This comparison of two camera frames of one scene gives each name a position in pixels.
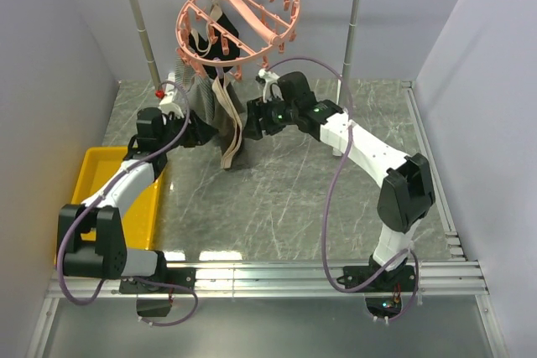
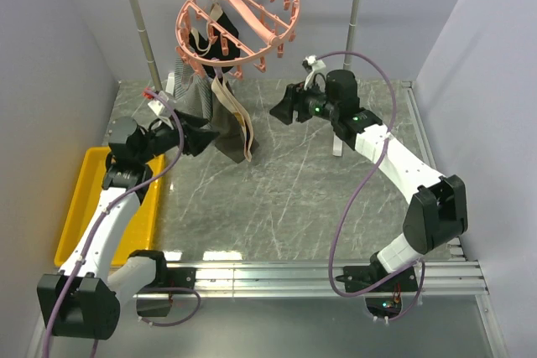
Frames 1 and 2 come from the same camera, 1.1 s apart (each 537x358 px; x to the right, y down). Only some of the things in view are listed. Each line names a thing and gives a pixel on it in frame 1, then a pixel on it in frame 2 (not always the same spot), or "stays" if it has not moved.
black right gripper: [257, 110] → [294, 99]
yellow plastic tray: [98, 166] stays
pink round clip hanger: [237, 18] stays
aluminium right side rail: [440, 198] stays
